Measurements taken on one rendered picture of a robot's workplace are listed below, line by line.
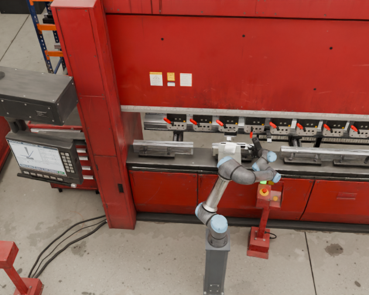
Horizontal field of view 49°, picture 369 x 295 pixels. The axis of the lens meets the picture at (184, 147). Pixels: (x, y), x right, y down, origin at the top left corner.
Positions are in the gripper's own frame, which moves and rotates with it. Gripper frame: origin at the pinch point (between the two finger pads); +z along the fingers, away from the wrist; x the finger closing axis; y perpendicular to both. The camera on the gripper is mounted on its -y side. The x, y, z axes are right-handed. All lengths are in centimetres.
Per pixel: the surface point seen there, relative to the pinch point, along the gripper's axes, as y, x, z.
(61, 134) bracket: -47, -136, 38
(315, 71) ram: -55, 31, -57
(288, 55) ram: -70, 13, -54
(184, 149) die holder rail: -6, -47, 25
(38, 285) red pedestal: 76, -194, 52
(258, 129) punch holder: -15.4, 2.6, -15.6
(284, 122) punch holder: -17.9, 19.1, -27.5
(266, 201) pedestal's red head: 41.2, -5.3, -23.1
